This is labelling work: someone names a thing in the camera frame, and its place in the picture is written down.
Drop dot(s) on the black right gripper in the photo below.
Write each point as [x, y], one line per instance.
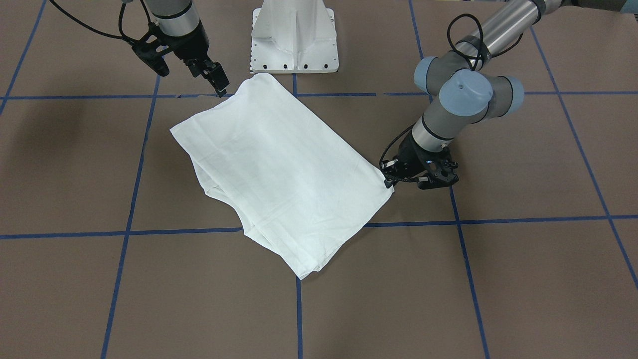
[192, 47]

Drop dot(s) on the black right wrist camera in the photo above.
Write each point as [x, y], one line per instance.
[146, 49]

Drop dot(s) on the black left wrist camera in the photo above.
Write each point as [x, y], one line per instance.
[439, 170]

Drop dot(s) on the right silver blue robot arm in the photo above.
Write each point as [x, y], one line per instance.
[182, 32]

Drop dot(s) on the white long-sleeve printed shirt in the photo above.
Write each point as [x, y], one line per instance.
[298, 188]

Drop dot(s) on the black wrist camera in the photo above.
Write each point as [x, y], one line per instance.
[146, 49]
[439, 170]

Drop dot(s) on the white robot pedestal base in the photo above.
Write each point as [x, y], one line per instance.
[293, 37]

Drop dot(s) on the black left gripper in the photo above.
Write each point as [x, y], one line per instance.
[413, 152]

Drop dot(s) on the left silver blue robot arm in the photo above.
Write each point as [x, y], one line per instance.
[461, 94]

